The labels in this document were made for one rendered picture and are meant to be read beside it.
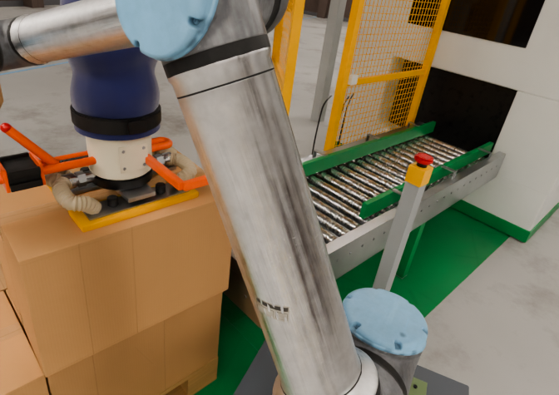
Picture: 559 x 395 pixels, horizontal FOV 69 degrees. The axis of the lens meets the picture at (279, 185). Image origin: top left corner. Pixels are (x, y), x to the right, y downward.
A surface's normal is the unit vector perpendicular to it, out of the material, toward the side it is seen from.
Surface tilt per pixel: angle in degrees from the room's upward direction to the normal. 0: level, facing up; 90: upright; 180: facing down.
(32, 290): 90
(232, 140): 82
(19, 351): 0
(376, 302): 4
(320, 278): 65
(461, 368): 0
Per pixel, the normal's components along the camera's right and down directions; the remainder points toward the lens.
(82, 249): 0.66, 0.43
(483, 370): 0.12, -0.87
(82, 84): -0.41, 0.15
